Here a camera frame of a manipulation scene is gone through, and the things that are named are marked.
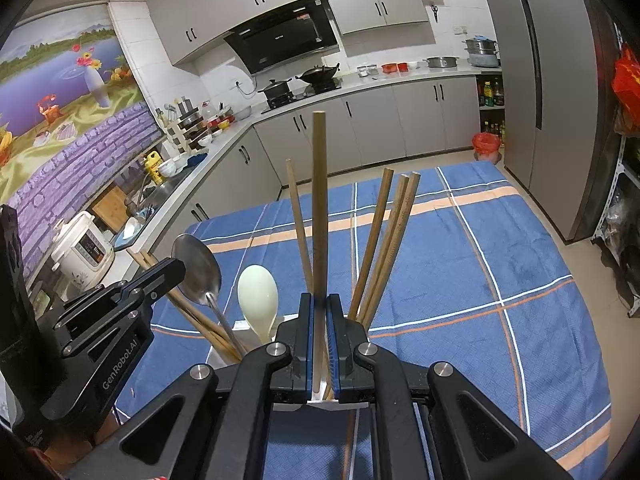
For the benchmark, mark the red gift bag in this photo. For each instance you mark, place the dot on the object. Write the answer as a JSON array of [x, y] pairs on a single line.
[[627, 85]]

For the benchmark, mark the steel basin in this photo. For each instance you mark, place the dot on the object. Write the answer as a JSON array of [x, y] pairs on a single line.
[[441, 62]]

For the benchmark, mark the blue plaid tablecloth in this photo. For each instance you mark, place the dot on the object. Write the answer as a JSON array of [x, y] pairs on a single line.
[[475, 260]]

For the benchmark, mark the wooden chopstick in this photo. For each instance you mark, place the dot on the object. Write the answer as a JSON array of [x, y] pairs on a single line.
[[298, 220], [202, 317], [389, 245], [400, 240], [375, 235], [197, 327], [320, 200]]

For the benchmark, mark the landscape wall poster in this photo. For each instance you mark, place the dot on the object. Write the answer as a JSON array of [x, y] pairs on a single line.
[[60, 85]]

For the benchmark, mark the grey refrigerator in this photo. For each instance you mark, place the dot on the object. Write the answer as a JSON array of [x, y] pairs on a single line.
[[560, 85]]

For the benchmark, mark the white utensil holder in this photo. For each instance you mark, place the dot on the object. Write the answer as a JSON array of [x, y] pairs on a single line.
[[218, 356]]

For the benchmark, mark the black range hood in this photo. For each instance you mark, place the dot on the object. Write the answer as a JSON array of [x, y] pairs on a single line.
[[285, 40]]

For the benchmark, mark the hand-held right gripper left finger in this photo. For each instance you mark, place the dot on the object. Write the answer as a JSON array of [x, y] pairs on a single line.
[[309, 340]]

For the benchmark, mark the wooden dish rack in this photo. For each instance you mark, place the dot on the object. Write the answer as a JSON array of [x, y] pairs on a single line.
[[175, 130]]

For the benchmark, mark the scissors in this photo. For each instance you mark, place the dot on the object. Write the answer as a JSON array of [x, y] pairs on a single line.
[[435, 10]]

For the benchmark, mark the white metal shelf rack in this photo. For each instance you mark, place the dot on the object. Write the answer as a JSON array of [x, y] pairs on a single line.
[[621, 160]]

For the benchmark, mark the white wall outlet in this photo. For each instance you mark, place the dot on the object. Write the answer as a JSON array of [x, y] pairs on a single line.
[[459, 30]]

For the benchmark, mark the black gas stove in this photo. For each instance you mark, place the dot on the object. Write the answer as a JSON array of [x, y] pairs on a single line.
[[280, 103]]

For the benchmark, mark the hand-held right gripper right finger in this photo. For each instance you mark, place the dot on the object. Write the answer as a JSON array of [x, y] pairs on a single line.
[[332, 345]]

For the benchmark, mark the red dishes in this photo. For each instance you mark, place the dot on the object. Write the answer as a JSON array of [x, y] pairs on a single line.
[[393, 67]]

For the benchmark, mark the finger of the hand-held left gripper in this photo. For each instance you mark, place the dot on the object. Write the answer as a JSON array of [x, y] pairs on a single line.
[[125, 300]]

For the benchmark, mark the steel steamer pot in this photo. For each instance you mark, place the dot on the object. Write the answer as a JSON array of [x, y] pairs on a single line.
[[482, 52]]

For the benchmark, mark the black wok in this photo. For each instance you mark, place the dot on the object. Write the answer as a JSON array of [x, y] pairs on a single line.
[[317, 76]]

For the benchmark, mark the stack of white bowls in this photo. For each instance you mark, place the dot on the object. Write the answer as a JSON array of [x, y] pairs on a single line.
[[172, 167]]

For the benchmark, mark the grey kitchen wall cabinets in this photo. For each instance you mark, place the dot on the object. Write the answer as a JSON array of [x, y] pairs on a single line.
[[210, 10]]

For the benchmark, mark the white ceramic spoon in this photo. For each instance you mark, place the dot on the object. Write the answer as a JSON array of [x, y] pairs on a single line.
[[257, 295]]

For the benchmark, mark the steel sink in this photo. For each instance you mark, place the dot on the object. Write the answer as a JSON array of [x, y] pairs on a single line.
[[160, 190]]

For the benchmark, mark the wooden cutting board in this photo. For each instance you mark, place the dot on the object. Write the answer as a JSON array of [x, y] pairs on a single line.
[[110, 207]]

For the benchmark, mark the metal spoon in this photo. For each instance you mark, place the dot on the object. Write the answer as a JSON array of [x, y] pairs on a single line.
[[197, 270]]

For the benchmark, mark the grey kitchen base cabinets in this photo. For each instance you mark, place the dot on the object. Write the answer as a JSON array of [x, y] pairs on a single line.
[[415, 115]]

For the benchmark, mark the black cooking pot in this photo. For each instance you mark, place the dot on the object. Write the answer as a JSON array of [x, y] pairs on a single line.
[[275, 89]]

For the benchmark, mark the white rice cooker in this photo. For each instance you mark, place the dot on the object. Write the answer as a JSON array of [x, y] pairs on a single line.
[[82, 250]]

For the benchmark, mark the cluster of condiment bottles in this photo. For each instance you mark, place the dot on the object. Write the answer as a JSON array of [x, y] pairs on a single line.
[[492, 94]]

